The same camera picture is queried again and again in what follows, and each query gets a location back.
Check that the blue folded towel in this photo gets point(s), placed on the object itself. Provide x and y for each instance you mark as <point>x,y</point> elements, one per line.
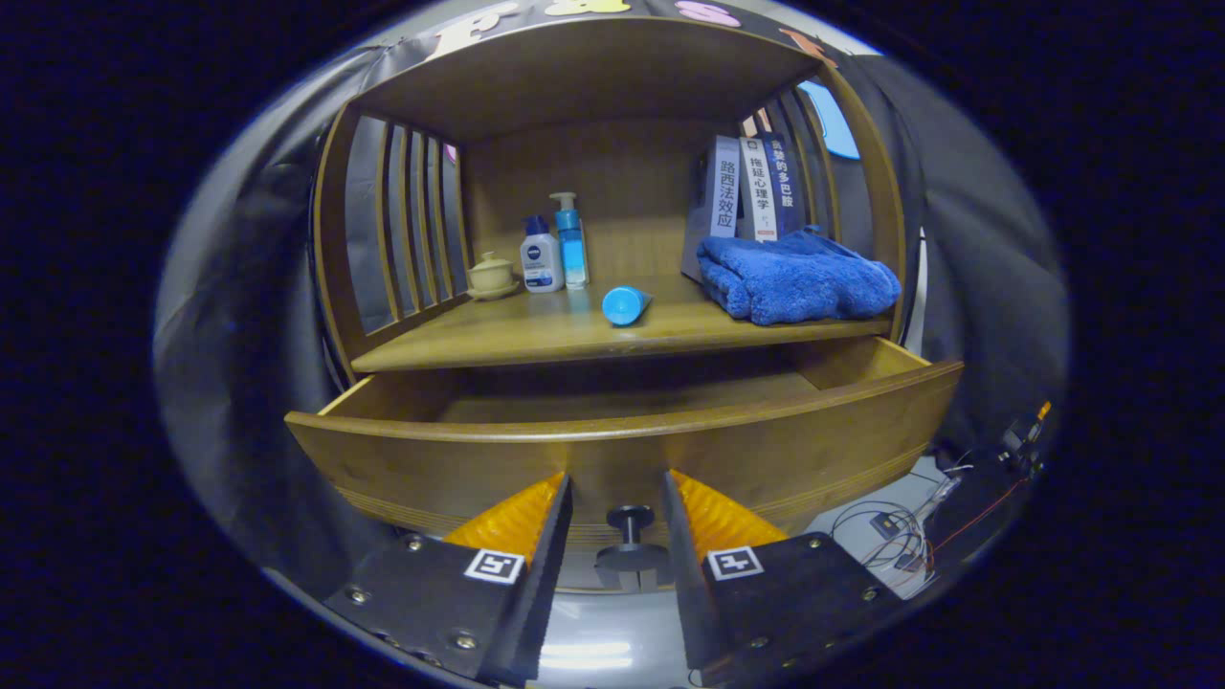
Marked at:
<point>794,277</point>

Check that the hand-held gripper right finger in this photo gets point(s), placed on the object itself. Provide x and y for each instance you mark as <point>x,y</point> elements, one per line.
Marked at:
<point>687,584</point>

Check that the wooden drawer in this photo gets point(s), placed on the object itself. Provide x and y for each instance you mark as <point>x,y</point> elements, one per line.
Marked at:
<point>478,469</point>

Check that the blue pump bottle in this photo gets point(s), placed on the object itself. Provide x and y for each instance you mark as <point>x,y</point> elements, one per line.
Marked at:
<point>572,244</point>

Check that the beige lidded teacup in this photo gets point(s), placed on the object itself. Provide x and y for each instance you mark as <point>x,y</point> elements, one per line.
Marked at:
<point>491,276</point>

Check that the black drawer knob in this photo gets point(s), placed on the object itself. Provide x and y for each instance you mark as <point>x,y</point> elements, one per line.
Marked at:
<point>629,553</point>

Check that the wooden cabinet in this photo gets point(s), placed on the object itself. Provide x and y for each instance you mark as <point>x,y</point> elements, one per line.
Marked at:
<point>593,77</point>

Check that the black device with orange part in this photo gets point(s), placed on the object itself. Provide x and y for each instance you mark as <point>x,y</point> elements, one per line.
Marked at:
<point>1019,435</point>

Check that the wooden countertop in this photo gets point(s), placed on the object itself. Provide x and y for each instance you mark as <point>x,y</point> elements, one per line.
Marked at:
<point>536,330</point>

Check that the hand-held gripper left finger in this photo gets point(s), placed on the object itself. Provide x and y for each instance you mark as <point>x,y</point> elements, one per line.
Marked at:
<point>545,584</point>

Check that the dark blue book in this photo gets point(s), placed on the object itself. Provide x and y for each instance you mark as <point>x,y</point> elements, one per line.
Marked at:
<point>785,182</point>

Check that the white book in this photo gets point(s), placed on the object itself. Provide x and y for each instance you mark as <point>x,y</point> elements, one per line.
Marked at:
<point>759,191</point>

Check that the blue and white tube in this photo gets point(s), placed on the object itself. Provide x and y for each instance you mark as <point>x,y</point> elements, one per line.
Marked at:
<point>627,304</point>

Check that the white bottle with blue cap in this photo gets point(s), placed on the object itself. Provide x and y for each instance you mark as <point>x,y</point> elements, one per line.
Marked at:
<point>542,260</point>

